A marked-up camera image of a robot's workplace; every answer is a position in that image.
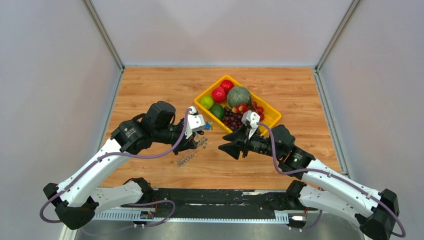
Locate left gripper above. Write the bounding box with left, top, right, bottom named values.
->
left=153, top=119, right=198, bottom=156

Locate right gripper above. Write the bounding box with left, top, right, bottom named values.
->
left=218, top=123, right=283, bottom=160

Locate keyring chain with green tag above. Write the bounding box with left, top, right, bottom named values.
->
left=176, top=137, right=209, bottom=168

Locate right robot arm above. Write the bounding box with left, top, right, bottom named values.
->
left=218, top=124, right=406, bottom=240

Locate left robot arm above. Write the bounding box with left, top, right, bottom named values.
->
left=43, top=101, right=206, bottom=230

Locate pile of tagged keys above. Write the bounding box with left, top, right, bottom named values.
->
left=204, top=121, right=213, bottom=131

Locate purple grape bunch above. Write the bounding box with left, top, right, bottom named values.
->
left=221, top=106, right=243, bottom=131

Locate dark green lime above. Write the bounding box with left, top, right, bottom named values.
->
left=209, top=104, right=226, bottom=121

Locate green netted melon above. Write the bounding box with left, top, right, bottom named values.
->
left=226, top=86, right=251, bottom=108

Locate light green apple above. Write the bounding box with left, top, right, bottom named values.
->
left=199, top=95, right=215, bottom=110

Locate red apple near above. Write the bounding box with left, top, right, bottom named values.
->
left=211, top=87, right=227, bottom=103

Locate red apple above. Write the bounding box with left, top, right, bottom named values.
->
left=211, top=87, right=227, bottom=103
left=219, top=79, right=235, bottom=94

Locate red apple far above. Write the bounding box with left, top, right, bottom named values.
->
left=219, top=79, right=235, bottom=94

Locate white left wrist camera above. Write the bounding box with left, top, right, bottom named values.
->
left=184, top=106, right=206, bottom=139

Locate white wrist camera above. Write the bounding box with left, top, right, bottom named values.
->
left=184, top=106, right=206, bottom=139
left=241, top=110, right=260, bottom=139

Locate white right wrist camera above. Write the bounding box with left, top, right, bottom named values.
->
left=241, top=110, right=260, bottom=139

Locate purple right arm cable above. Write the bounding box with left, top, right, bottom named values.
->
left=256, top=122, right=407, bottom=239

